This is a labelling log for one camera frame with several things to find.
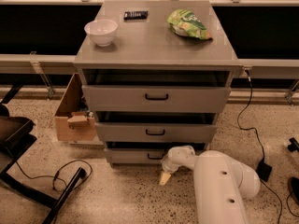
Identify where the black power adapter cable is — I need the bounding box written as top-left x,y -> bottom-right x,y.
236,68 -> 284,224

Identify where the grey drawer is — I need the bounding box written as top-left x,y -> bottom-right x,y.
105,142 -> 206,164
82,85 -> 231,113
95,123 -> 217,143

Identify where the grey bottom drawer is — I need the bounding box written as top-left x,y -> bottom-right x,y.
105,142 -> 206,164

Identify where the black remote control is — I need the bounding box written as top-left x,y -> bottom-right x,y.
123,11 -> 149,21

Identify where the green chip bag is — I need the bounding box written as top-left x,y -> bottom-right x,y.
166,9 -> 212,40

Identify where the grey drawer cabinet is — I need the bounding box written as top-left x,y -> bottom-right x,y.
74,0 -> 244,166

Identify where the grey middle drawer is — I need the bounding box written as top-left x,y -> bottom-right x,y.
95,123 -> 217,143

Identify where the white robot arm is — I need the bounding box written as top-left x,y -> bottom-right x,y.
160,146 -> 261,224

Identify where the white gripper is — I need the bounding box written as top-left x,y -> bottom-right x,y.
159,157 -> 179,186

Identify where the metal rail bench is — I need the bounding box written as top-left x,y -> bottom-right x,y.
0,0 -> 299,105

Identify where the black caster wheel right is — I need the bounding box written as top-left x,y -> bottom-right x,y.
288,137 -> 299,152

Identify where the white bowl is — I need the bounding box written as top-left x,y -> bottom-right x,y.
84,19 -> 118,47

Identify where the grey top drawer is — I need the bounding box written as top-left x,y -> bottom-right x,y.
82,85 -> 231,113

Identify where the thin black floor cable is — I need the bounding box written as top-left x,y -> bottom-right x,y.
15,159 -> 93,193

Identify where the cardboard box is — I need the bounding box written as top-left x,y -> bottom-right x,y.
54,73 -> 95,142

